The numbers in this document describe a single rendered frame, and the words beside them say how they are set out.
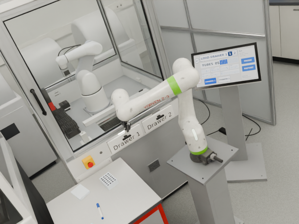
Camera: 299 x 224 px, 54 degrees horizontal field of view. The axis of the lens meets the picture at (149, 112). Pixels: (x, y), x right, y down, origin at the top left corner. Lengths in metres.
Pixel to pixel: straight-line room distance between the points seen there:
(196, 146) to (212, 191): 0.39
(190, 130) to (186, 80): 0.37
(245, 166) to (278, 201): 0.45
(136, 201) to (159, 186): 0.81
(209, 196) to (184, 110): 0.63
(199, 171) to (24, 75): 1.23
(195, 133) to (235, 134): 1.01
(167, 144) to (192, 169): 0.62
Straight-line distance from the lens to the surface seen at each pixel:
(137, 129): 2.29
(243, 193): 2.84
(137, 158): 2.44
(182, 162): 2.06
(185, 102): 1.95
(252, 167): 2.99
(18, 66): 1.89
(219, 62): 2.47
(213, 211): 2.29
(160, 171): 2.65
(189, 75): 1.68
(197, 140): 1.90
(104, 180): 2.13
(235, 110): 2.69
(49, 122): 2.02
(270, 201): 2.78
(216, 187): 2.18
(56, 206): 2.21
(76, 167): 2.23
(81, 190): 2.19
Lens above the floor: 2.16
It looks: 31 degrees down
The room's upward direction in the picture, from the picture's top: 18 degrees counter-clockwise
